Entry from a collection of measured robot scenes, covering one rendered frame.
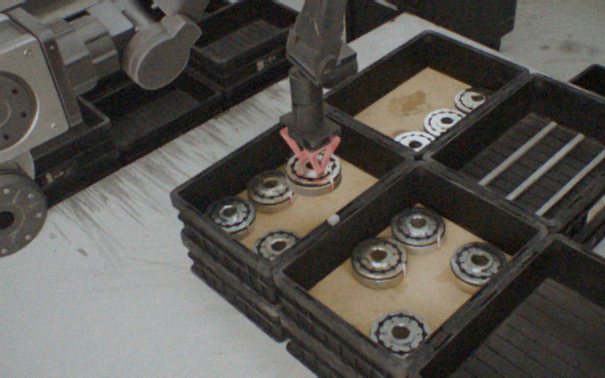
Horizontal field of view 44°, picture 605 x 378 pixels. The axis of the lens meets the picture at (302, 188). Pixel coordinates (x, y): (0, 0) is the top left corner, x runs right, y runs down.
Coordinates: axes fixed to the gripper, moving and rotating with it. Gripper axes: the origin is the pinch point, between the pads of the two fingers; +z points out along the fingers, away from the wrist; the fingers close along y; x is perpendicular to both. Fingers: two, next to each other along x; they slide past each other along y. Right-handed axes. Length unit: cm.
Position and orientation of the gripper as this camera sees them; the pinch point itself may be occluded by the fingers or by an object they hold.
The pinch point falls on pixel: (311, 163)
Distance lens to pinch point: 138.3
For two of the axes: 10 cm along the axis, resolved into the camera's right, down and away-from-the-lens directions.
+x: -7.9, 4.3, -4.3
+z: 0.6, 7.7, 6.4
